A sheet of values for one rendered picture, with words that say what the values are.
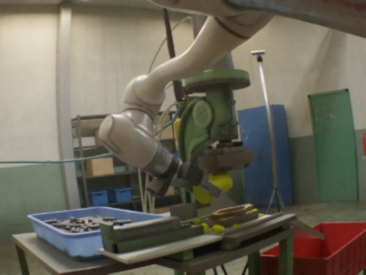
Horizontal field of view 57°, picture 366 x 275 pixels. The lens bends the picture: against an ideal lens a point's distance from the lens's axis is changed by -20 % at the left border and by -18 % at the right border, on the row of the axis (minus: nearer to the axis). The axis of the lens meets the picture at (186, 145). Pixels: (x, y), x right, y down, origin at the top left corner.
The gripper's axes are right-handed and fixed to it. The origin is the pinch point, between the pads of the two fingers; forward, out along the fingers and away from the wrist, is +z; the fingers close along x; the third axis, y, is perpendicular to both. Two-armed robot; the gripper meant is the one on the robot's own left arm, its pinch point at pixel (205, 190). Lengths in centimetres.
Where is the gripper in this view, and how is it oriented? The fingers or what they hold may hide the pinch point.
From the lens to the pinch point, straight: 123.6
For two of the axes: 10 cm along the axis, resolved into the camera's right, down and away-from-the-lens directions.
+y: 3.4, -8.7, 3.6
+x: -6.2, 0.8, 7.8
